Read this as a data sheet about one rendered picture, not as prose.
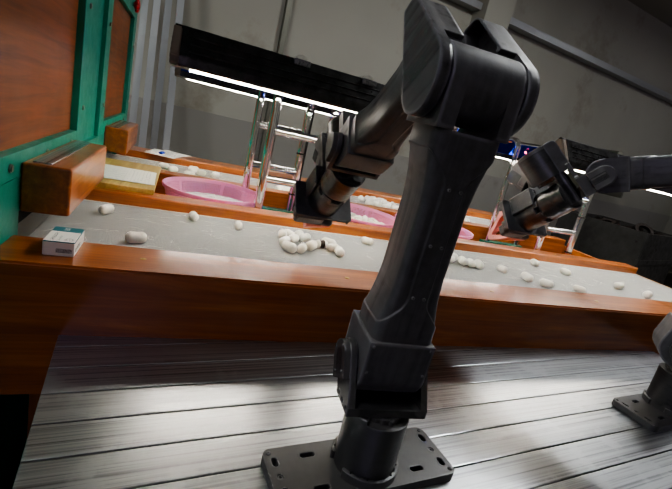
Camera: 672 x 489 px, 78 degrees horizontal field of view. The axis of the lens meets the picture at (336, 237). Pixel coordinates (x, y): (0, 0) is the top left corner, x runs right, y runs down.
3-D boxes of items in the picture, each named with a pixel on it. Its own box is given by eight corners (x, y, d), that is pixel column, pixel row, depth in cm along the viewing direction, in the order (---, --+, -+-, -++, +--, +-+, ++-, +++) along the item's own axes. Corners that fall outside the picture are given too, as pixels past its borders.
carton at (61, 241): (73, 257, 54) (74, 242, 53) (41, 254, 52) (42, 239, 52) (83, 242, 59) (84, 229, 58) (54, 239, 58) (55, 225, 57)
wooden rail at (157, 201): (626, 295, 156) (638, 268, 154) (66, 236, 88) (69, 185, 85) (613, 289, 161) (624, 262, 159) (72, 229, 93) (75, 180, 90)
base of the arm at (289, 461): (273, 389, 40) (298, 444, 34) (436, 376, 49) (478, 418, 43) (258, 458, 42) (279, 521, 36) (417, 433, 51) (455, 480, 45)
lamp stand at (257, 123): (294, 224, 136) (325, 82, 125) (232, 215, 128) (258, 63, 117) (282, 209, 152) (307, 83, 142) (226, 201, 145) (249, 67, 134)
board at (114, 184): (153, 195, 93) (154, 190, 93) (76, 184, 88) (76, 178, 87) (160, 170, 123) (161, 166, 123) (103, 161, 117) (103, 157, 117)
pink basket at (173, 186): (275, 231, 122) (282, 200, 120) (210, 243, 99) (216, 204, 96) (208, 206, 133) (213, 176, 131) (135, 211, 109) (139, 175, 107)
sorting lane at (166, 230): (728, 318, 128) (731, 312, 128) (16, 258, 59) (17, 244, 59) (634, 279, 155) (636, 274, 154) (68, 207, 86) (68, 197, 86)
